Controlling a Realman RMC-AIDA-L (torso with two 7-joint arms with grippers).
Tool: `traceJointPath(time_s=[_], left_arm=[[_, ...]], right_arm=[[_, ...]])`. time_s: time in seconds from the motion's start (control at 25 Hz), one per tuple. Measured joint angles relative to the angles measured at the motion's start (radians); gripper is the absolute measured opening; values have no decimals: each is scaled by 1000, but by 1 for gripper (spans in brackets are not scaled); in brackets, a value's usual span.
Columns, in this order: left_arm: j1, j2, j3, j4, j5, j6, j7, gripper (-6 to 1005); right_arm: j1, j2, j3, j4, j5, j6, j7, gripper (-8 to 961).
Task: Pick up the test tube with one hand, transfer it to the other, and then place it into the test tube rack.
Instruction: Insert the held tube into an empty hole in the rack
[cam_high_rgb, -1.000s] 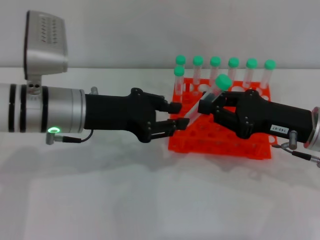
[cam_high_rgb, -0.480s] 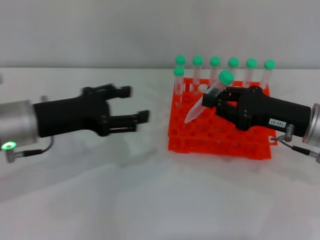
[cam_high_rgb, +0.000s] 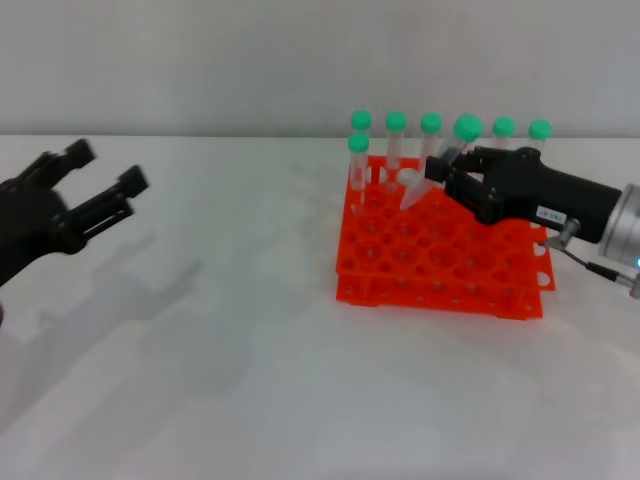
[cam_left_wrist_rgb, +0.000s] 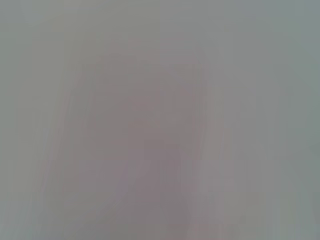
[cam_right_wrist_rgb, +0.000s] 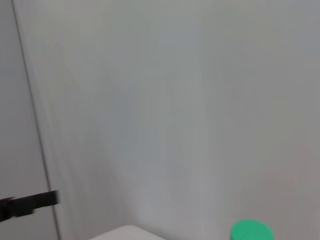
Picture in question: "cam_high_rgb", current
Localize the orange test tube rack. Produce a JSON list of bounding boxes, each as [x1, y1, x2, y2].
[[333, 154, 557, 321]]

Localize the clear test tube green cap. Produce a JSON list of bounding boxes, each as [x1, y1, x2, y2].
[[399, 113, 485, 212], [384, 110, 408, 194], [491, 116, 517, 152], [349, 109, 375, 187], [347, 132, 372, 217], [418, 113, 443, 162], [525, 118, 553, 156]]

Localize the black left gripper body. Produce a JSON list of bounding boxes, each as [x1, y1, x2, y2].
[[0, 153, 87, 290]]

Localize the dark right arm cable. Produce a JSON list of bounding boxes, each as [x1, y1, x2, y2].
[[543, 218, 639, 281]]

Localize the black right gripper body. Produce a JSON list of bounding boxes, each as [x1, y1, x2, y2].
[[471, 146, 624, 247]]

